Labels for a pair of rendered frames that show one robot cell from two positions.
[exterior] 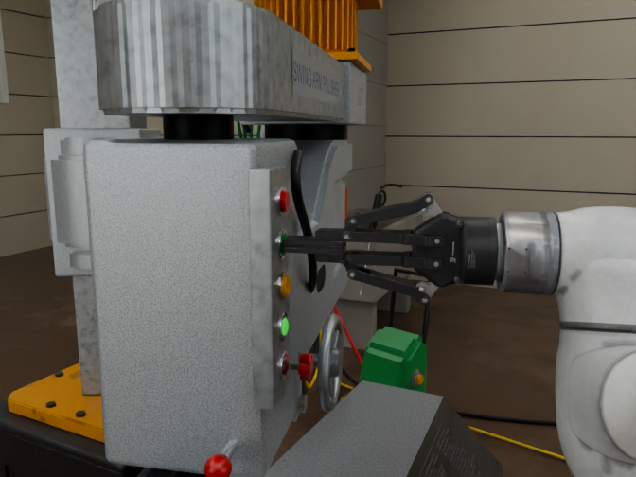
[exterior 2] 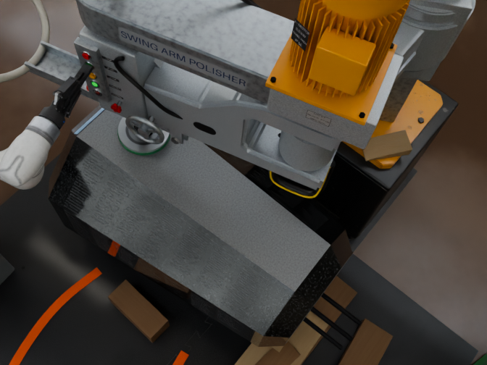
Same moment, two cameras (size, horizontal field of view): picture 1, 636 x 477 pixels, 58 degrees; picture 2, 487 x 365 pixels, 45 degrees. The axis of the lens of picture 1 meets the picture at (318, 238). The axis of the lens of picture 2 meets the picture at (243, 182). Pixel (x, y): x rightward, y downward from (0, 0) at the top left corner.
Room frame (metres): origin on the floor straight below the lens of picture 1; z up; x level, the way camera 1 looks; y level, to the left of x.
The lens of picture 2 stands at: (1.32, -0.98, 2.97)
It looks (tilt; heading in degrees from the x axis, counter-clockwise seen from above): 64 degrees down; 96
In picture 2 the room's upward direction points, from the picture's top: 8 degrees clockwise
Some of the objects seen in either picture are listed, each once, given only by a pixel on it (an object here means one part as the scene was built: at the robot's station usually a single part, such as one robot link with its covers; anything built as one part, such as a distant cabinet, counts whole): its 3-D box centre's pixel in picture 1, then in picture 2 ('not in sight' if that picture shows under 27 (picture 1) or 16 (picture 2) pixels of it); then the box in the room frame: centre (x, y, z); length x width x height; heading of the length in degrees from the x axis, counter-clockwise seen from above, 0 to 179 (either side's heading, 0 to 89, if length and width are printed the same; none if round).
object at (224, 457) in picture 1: (224, 457); not in sight; (0.62, 0.11, 1.17); 0.08 x 0.03 x 0.03; 169
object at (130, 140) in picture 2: not in sight; (144, 129); (0.76, 0.15, 0.87); 0.21 x 0.21 x 0.01
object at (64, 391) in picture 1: (123, 385); (373, 103); (1.69, 0.61, 0.76); 0.49 x 0.49 x 0.05; 63
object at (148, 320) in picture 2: not in sight; (139, 311); (0.83, -0.41, 0.07); 0.30 x 0.12 x 0.12; 151
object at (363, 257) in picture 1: (391, 258); (69, 98); (0.64, -0.08, 1.41); 0.11 x 0.04 x 0.01; 79
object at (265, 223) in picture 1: (271, 285); (94, 72); (0.67, 0.06, 1.37); 0.08 x 0.03 x 0.28; 169
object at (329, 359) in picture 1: (309, 360); (149, 122); (0.86, 0.01, 1.20); 0.15 x 0.10 x 0.15; 169
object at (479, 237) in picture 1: (452, 250); (56, 111); (0.63, -0.15, 1.42); 0.09 x 0.07 x 0.08; 79
